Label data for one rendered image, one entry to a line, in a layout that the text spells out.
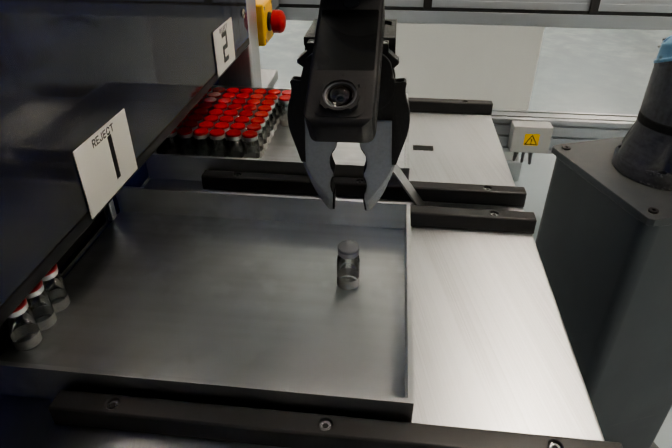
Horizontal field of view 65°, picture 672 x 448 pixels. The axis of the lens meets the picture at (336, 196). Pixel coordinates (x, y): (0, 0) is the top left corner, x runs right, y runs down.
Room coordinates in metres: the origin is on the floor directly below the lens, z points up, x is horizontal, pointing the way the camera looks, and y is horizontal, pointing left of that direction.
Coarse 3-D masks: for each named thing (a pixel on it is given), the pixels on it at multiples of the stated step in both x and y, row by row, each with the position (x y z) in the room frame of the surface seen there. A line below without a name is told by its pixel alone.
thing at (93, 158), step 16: (112, 128) 0.41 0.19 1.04; (128, 128) 0.44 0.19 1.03; (96, 144) 0.38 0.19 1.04; (128, 144) 0.43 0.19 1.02; (80, 160) 0.36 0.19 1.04; (96, 160) 0.38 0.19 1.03; (112, 160) 0.40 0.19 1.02; (128, 160) 0.42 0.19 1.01; (80, 176) 0.35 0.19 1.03; (96, 176) 0.37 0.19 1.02; (112, 176) 0.39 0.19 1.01; (128, 176) 0.42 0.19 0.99; (96, 192) 0.37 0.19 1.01; (112, 192) 0.39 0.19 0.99; (96, 208) 0.36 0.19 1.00
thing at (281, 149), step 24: (288, 144) 0.71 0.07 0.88; (408, 144) 0.64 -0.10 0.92; (168, 168) 0.61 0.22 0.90; (192, 168) 0.61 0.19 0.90; (216, 168) 0.60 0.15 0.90; (240, 168) 0.60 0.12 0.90; (264, 168) 0.59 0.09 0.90; (288, 168) 0.59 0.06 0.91; (336, 168) 0.58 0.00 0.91; (360, 168) 0.58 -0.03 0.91; (408, 168) 0.58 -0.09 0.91
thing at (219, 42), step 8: (224, 24) 0.74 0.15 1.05; (216, 32) 0.70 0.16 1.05; (232, 32) 0.77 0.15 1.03; (216, 40) 0.70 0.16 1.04; (224, 40) 0.73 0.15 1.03; (232, 40) 0.77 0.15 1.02; (216, 48) 0.70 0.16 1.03; (232, 48) 0.76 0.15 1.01; (216, 56) 0.69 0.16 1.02; (232, 56) 0.76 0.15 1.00; (216, 64) 0.69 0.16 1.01; (224, 64) 0.72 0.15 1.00
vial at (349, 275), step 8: (344, 256) 0.39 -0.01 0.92; (352, 256) 0.39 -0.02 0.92; (344, 264) 0.39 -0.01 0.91; (352, 264) 0.39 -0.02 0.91; (344, 272) 0.39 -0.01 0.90; (352, 272) 0.39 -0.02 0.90; (344, 280) 0.39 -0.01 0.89; (352, 280) 0.39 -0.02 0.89; (344, 288) 0.39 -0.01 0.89; (352, 288) 0.39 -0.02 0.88
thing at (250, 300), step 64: (128, 192) 0.53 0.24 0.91; (192, 192) 0.52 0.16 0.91; (128, 256) 0.44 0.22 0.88; (192, 256) 0.44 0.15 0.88; (256, 256) 0.44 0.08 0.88; (320, 256) 0.44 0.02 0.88; (384, 256) 0.44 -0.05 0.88; (64, 320) 0.35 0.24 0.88; (128, 320) 0.35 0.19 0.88; (192, 320) 0.35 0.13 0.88; (256, 320) 0.35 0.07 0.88; (320, 320) 0.35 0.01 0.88; (384, 320) 0.35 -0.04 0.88; (0, 384) 0.27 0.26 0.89; (64, 384) 0.26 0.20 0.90; (128, 384) 0.26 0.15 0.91; (192, 384) 0.25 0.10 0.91; (256, 384) 0.25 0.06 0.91; (320, 384) 0.28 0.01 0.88; (384, 384) 0.28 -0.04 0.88
